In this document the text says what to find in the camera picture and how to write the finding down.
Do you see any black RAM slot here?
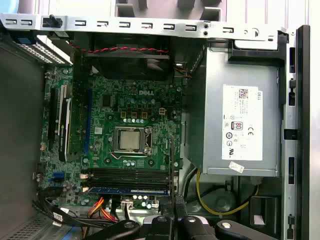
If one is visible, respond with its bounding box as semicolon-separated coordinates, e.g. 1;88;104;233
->
81;166;176;174
82;179;176;188
81;173;176;180

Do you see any blue expansion slot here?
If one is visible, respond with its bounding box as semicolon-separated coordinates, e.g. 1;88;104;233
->
83;87;92;156

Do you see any silver power supply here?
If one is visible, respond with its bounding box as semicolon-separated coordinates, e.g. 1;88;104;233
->
184;41;286;177

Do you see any orange red wire bundle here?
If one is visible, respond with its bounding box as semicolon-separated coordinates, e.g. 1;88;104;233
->
87;197;120;223

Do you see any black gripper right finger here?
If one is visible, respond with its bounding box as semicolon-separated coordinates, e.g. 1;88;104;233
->
174;194;277;240

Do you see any blue card latch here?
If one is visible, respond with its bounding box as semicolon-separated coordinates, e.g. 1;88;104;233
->
14;36;35;45

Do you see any black cable bundle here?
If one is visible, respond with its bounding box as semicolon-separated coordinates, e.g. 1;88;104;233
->
31;188;121;230

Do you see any black plastic bracket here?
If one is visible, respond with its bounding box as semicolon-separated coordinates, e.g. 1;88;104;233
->
249;196;278;238

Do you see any black graphics card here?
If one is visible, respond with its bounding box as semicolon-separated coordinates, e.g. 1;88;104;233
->
58;83;90;162

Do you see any red black twisted wire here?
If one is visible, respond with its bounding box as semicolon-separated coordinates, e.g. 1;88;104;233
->
68;41;171;55

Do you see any yellow wire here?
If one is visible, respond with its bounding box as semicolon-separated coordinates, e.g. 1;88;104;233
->
196;169;260;216

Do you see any black expansion slot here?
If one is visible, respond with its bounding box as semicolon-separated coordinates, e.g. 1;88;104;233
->
47;86;57;151

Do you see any black case fan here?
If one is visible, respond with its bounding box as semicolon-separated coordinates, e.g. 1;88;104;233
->
84;32;176;82

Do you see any CPU socket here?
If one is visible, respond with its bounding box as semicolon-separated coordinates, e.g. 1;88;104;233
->
111;126;153;157

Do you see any silver CPU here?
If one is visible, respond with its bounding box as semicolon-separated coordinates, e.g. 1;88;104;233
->
119;130;141;151

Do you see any black PC case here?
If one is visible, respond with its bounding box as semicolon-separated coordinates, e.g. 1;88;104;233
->
0;12;312;240

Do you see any green motherboard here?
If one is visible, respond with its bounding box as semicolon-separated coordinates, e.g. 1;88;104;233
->
37;65;183;213

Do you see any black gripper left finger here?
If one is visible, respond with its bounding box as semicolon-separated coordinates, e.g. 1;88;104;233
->
86;197;174;240

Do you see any black case knob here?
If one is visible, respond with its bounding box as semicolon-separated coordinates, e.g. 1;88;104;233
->
42;14;63;28

